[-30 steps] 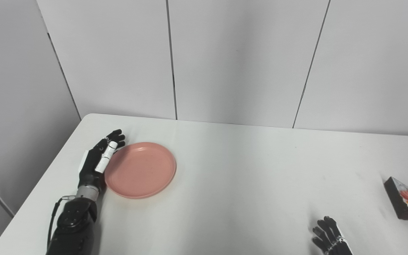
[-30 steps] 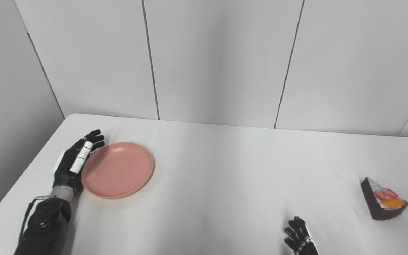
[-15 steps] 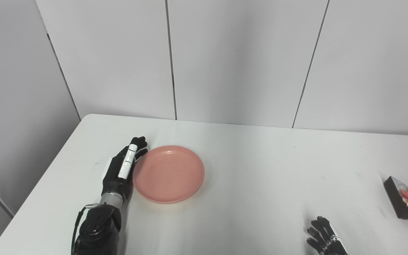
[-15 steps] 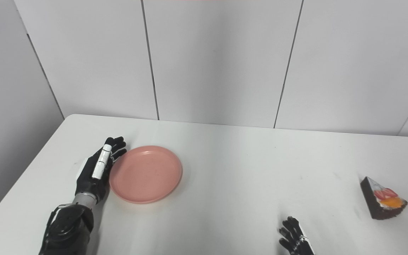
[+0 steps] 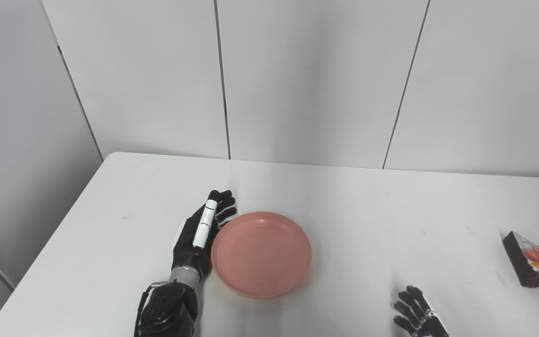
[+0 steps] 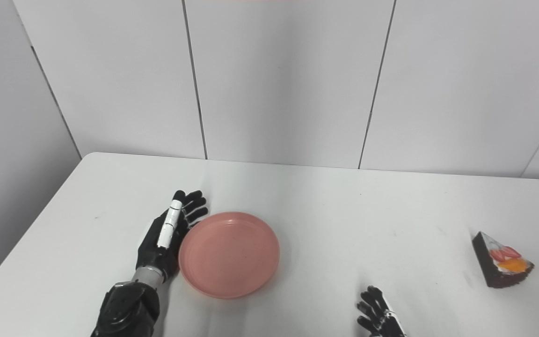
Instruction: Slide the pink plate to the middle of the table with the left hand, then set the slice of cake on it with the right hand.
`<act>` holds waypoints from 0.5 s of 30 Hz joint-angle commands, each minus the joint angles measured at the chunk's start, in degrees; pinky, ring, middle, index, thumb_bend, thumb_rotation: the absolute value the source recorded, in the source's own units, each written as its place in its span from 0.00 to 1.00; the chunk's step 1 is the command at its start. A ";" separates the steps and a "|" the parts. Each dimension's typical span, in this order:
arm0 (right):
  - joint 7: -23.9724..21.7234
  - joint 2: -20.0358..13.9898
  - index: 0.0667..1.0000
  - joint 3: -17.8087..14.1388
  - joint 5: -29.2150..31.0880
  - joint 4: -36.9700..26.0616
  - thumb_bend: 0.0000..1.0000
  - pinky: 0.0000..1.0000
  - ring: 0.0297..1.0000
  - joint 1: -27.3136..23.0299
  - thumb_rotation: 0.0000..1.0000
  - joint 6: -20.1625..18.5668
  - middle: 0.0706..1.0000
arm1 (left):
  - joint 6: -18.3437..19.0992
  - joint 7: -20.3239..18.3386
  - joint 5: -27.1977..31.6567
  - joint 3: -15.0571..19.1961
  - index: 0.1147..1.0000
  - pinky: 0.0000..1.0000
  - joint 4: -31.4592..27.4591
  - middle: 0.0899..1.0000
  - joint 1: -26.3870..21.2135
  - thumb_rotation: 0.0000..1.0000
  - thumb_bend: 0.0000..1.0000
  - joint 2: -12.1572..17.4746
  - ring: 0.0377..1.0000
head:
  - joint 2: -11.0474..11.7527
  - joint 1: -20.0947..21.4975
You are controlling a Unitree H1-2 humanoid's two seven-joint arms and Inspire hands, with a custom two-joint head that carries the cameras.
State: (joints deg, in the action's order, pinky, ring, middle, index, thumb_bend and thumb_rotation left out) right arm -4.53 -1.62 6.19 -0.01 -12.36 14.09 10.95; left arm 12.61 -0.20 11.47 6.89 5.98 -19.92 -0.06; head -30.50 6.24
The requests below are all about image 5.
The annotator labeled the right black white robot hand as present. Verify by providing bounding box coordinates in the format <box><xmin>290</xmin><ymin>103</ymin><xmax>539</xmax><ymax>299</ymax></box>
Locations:
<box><xmin>393</xmin><ymin>285</ymin><xmax>450</xmax><ymax>337</ymax></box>

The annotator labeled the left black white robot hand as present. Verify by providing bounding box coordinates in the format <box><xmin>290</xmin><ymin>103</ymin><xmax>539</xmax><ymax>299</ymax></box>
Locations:
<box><xmin>171</xmin><ymin>190</ymin><xmax>237</xmax><ymax>281</ymax></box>

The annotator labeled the pink round plate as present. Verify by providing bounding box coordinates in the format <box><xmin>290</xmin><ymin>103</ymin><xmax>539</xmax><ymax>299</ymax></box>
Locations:
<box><xmin>211</xmin><ymin>212</ymin><xmax>312</xmax><ymax>299</ymax></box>

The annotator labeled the chocolate cake slice with fruit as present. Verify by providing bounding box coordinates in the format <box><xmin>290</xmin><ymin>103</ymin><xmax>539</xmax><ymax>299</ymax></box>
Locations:
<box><xmin>502</xmin><ymin>231</ymin><xmax>539</xmax><ymax>288</ymax></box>

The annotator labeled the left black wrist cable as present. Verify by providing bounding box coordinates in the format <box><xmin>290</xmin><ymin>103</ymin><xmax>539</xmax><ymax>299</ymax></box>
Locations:
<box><xmin>133</xmin><ymin>281</ymin><xmax>169</xmax><ymax>337</ymax></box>

